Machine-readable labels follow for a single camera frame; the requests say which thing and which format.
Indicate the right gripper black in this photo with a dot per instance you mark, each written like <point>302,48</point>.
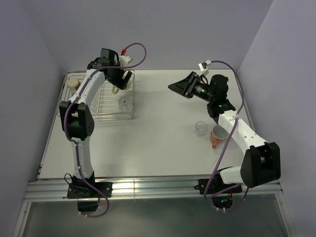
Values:
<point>186,86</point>

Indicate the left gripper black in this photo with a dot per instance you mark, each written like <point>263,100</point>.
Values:
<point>121,83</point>

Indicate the pale yellow ceramic mug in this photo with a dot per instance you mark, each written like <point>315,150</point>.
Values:
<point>116,89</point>

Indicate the large clear glass cup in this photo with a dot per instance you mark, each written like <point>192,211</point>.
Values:
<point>125,104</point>

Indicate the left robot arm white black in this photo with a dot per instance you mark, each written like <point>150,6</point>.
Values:
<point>77,120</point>

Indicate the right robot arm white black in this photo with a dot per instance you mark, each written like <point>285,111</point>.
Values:
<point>261,162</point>

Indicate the small clear glass cup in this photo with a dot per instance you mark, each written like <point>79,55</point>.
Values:
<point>201,128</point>

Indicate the orange ceramic mug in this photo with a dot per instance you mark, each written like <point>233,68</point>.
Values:
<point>217,135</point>

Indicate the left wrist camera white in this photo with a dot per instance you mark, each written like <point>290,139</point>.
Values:
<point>124,59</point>

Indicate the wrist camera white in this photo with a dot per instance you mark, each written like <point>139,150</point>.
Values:
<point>203,66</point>
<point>124,59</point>

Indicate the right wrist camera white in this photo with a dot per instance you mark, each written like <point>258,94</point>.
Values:
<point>203,66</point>

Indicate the wire dish rack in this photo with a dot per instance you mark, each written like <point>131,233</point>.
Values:
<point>111,103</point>

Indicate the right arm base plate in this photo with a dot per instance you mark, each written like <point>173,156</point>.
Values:
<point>216,186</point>

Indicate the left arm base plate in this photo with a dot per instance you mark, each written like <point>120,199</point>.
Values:
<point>98,188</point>

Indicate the aluminium rail frame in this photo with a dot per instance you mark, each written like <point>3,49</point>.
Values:
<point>122,188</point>

